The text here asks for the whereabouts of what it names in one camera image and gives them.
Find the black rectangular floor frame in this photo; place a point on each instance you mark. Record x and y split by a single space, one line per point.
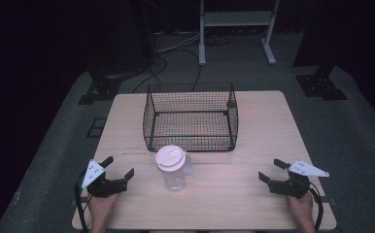
96 127

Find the white metal stand frame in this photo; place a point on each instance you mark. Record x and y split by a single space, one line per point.
235 18

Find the black stand with base plate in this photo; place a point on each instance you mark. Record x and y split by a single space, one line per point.
101 88
320 86

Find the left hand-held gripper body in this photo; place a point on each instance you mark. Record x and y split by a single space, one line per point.
103 187

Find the clear jug with white lid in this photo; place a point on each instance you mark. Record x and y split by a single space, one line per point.
172 168

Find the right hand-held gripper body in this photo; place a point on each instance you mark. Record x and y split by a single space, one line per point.
292 187

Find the person's right hand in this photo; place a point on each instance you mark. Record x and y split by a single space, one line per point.
302 209

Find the person's left hand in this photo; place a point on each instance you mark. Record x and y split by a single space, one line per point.
100 208

